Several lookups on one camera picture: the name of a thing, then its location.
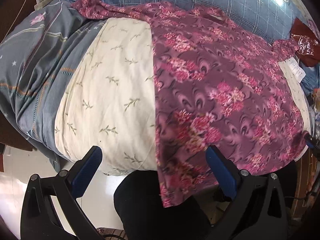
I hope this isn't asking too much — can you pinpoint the purple floral garment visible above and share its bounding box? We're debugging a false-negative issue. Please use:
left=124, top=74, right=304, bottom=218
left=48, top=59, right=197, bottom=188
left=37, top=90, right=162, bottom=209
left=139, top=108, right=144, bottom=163
left=73, top=0, right=306, bottom=207

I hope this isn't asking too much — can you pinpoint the black trousers leg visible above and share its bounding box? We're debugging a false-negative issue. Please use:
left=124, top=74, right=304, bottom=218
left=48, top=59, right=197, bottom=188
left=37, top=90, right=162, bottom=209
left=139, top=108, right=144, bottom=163
left=113, top=171, right=212, bottom=239

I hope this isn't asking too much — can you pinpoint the cream leaf-print pillow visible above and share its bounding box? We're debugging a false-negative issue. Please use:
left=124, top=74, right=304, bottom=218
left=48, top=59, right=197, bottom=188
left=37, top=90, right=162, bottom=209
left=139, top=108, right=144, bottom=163
left=55, top=18, right=157, bottom=176

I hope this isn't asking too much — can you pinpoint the grey-blue patterned quilt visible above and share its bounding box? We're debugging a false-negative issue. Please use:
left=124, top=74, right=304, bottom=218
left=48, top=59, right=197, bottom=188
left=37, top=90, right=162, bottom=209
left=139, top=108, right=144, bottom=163
left=1, top=0, right=104, bottom=171

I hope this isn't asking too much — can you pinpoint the red plastic bag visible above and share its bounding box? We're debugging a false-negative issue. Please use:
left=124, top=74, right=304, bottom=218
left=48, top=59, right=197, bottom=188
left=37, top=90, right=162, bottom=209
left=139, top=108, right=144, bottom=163
left=290, top=18, right=320, bottom=67

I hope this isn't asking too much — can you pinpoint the white charger with cable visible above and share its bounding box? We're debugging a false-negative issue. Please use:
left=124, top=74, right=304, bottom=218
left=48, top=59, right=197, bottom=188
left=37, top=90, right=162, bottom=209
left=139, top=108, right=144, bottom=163
left=3, top=0, right=52, bottom=38

